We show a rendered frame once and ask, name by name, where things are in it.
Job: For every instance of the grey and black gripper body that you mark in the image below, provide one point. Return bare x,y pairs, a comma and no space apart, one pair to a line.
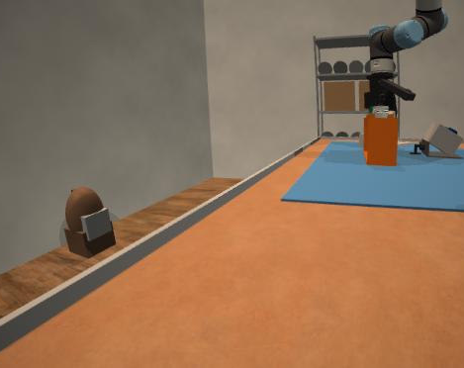
373,99

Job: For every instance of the grey table edge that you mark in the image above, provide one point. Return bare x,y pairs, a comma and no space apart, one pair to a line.
33,314

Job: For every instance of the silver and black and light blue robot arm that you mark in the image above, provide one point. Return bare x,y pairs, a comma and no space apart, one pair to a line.
430,19

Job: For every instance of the blue bench mat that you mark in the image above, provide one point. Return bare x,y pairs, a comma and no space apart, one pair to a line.
341,176

